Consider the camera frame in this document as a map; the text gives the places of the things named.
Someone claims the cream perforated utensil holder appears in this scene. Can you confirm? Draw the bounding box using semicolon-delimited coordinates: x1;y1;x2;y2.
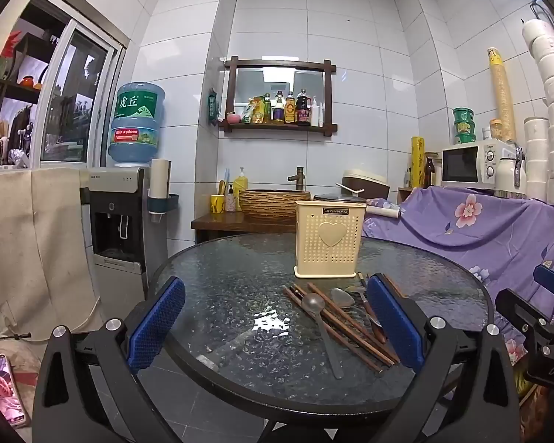
293;199;367;279

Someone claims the dark display shelf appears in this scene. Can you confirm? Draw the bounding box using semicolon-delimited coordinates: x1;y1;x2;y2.
0;9;70;169

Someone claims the white cup dispenser tube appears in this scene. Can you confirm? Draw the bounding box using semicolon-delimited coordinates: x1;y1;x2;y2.
148;158;180;217

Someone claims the smartphone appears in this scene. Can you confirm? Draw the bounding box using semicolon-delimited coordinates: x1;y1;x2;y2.
0;353;29;428

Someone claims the yellow green snack packet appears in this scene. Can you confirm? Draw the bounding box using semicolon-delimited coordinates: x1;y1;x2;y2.
242;96;265;124

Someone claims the brass faucet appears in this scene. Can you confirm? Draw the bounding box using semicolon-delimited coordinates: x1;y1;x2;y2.
287;166;308;191

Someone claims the stack of white paper rolls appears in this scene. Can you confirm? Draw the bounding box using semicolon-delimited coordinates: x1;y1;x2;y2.
521;18;554;208

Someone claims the yellow roll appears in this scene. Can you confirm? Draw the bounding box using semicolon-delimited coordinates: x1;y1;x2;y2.
411;136;425;188

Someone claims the dark sauce bottle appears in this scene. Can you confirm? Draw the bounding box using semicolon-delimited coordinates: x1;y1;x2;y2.
296;89;311;125

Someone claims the grey water dispenser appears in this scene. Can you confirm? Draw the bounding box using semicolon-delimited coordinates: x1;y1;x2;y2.
88;166;171;301

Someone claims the dark wooden washstand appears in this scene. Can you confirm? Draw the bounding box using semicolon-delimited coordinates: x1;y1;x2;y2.
191;213;298;244

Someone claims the sliding window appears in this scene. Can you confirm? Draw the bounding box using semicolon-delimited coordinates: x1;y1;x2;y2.
39;0;130;165

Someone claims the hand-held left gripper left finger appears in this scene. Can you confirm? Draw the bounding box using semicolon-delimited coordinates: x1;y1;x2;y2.
31;276;187;443

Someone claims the white cable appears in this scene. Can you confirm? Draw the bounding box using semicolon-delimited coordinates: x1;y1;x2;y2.
9;298;103;344

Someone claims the white thermos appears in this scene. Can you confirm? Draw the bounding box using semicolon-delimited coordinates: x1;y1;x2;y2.
495;157;519;195

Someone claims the black chopstick silver band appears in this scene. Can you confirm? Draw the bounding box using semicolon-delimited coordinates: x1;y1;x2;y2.
290;284;333;321

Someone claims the purple floral cloth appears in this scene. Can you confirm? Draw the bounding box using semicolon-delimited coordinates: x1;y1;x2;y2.
364;187;554;379

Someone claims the brown white rice cooker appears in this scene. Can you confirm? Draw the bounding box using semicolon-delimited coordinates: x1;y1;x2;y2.
342;169;391;200

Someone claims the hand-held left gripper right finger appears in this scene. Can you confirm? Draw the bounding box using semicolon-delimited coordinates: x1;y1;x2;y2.
366;274;521;443

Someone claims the white microwave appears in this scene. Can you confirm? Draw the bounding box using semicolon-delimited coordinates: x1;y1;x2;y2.
438;138;520;190

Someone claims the beige cloth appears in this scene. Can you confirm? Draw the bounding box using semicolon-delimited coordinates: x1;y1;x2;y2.
0;166;103;339

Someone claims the stack of paper cups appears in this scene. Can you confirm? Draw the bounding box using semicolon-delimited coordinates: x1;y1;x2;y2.
487;47;518;141

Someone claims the wooden framed mirror shelf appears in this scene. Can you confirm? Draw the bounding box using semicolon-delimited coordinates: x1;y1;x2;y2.
218;55;339;137

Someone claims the blue water jug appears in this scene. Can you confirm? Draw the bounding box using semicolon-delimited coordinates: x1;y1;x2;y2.
108;82;167;167

